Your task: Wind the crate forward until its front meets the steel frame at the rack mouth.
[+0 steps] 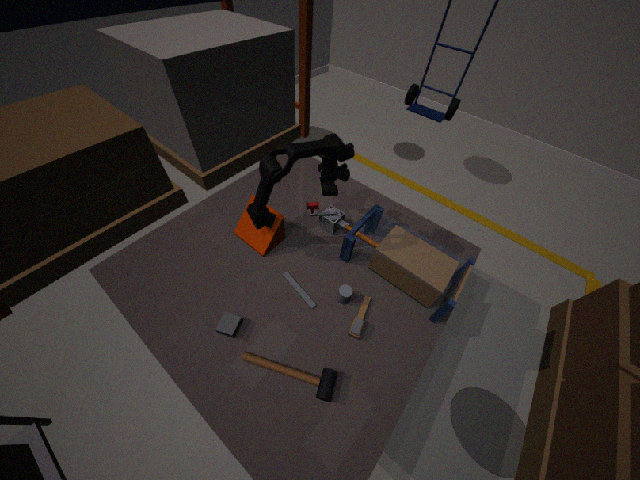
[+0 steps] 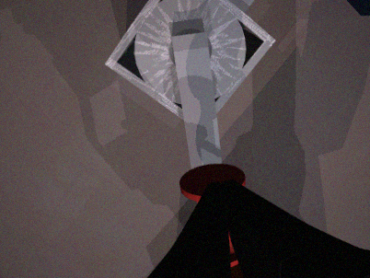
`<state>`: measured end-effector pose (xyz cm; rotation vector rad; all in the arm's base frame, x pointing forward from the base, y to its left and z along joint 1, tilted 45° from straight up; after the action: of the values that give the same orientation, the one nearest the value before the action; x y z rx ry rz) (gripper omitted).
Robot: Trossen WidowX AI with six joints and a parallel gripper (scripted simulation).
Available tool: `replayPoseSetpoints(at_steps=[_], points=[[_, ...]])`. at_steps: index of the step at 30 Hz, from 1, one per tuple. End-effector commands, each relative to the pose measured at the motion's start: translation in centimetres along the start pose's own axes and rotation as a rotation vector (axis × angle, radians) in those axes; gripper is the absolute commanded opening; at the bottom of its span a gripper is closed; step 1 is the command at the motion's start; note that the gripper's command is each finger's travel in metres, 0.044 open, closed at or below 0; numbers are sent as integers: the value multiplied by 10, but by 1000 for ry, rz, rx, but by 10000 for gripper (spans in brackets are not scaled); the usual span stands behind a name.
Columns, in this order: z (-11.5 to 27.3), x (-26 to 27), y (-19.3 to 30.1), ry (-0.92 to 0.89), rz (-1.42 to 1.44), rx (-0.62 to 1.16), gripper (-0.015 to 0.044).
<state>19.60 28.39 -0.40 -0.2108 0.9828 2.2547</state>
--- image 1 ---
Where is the grey flat bar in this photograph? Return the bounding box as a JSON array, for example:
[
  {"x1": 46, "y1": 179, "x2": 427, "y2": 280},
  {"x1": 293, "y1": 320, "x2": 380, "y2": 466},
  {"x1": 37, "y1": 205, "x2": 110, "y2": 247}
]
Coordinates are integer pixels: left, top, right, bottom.
[{"x1": 283, "y1": 272, "x2": 316, "y2": 309}]

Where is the black-headed mallet with wooden handle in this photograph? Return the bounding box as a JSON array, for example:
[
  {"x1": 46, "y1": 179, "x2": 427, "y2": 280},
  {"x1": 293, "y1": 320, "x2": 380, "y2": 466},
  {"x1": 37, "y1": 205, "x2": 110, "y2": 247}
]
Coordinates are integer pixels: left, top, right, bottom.
[{"x1": 242, "y1": 352, "x2": 337, "y2": 402}]

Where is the dark grey cylinder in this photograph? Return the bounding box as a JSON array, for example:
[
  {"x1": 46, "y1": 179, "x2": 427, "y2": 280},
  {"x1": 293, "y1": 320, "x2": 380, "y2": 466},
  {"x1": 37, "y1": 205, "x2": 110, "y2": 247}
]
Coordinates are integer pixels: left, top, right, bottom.
[{"x1": 337, "y1": 284, "x2": 352, "y2": 304}]

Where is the grey and red crank handle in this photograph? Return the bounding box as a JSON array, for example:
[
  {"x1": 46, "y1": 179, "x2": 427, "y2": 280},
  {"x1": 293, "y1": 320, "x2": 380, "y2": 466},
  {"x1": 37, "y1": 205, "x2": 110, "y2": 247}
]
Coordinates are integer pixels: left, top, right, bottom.
[{"x1": 306, "y1": 202, "x2": 336, "y2": 216}]

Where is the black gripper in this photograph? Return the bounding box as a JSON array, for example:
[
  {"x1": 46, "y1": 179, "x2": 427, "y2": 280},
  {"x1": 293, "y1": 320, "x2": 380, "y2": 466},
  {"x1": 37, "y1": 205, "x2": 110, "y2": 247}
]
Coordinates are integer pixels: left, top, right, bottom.
[{"x1": 318, "y1": 163, "x2": 338, "y2": 196}]

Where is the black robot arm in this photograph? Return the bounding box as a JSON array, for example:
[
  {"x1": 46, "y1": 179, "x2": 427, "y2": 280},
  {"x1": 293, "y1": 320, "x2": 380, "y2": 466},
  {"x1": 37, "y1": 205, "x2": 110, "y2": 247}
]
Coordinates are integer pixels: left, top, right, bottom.
[{"x1": 246, "y1": 133, "x2": 355, "y2": 229}]

